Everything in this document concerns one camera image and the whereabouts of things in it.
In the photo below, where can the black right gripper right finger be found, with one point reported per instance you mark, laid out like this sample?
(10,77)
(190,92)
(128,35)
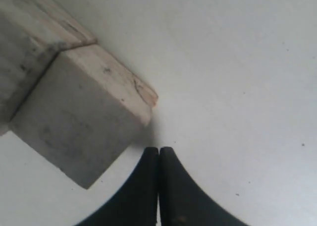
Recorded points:
(182,202)

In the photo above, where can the medium wooden cube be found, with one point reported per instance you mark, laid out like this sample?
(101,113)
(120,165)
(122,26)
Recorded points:
(32,33)

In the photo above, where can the smallest wooden cube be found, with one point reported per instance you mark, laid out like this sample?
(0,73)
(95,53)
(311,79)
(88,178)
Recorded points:
(84,112)

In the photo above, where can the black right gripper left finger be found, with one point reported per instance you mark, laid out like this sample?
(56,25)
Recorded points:
(135,203)

